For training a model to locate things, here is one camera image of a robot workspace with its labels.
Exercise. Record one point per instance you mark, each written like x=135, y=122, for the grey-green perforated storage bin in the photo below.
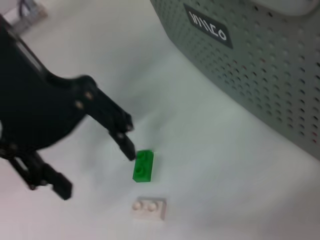
x=250, y=62

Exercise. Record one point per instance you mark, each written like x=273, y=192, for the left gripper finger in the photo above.
x=50, y=177
x=112, y=117

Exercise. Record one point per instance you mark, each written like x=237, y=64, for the white toy brick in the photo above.
x=150, y=208

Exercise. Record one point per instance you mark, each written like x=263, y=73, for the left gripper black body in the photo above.
x=37, y=105

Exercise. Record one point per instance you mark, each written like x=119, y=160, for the grey blurred background equipment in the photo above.
x=30, y=15

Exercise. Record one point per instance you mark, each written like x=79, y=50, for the green toy brick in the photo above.
x=143, y=167

